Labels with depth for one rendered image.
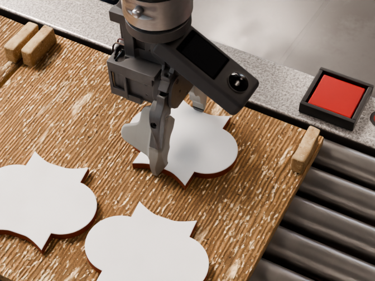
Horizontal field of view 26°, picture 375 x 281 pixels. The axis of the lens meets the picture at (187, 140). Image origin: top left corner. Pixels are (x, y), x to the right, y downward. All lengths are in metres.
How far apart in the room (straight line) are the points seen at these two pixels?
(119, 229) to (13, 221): 0.12
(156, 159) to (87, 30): 0.31
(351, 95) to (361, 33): 1.49
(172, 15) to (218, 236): 0.26
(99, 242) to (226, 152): 0.19
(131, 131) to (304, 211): 0.23
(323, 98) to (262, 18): 1.51
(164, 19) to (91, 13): 0.40
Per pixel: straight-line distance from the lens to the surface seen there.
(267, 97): 1.09
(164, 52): 0.87
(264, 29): 2.54
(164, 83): 0.89
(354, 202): 1.00
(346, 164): 1.03
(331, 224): 0.97
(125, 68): 0.90
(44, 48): 1.12
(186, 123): 1.02
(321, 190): 1.01
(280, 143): 1.02
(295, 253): 0.95
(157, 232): 0.92
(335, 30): 2.57
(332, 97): 1.09
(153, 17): 0.83
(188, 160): 0.98
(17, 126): 1.05
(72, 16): 1.22
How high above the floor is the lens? 1.72
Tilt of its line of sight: 50 degrees down
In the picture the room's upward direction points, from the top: straight up
